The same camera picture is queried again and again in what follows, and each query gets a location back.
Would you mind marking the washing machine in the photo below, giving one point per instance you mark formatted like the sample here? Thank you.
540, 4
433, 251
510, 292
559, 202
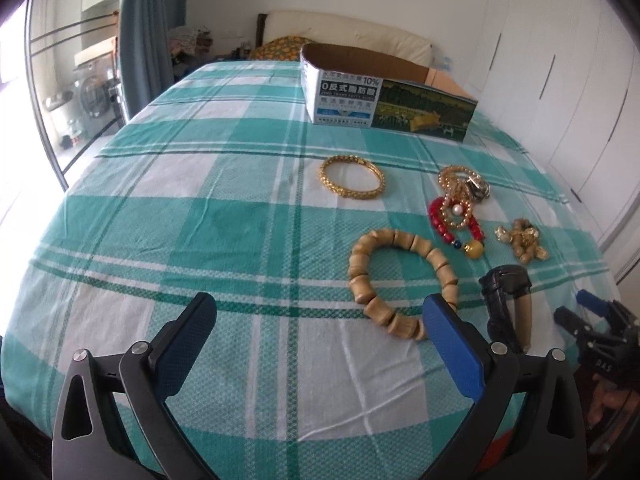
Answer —
95, 90

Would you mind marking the yellow patterned pillow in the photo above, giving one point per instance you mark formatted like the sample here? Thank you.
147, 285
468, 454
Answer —
280, 49

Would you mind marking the teal plaid bedsheet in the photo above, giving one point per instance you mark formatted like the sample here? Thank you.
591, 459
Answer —
225, 220

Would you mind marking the black and beige bangle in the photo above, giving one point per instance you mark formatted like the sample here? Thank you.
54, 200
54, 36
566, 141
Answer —
505, 280

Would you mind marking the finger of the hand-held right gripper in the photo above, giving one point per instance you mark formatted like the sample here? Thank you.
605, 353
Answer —
592, 301
570, 320

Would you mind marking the white wardrobe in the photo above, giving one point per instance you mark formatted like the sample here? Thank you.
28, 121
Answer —
565, 85

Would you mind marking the printed cardboard box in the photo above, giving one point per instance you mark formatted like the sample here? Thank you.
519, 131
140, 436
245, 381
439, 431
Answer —
345, 95

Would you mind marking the blue-grey curtain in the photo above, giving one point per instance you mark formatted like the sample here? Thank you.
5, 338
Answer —
152, 35

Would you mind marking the pile of clutter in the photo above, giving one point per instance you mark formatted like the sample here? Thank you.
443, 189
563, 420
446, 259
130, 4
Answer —
190, 50

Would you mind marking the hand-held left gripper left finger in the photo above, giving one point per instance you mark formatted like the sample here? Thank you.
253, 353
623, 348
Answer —
192, 330

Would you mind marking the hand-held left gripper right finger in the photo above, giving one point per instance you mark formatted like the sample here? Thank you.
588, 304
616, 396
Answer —
452, 345

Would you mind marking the gold mesh bangle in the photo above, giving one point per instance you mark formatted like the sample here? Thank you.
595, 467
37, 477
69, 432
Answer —
350, 194

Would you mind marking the person's right hand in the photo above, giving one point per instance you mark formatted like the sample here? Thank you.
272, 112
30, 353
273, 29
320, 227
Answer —
607, 402

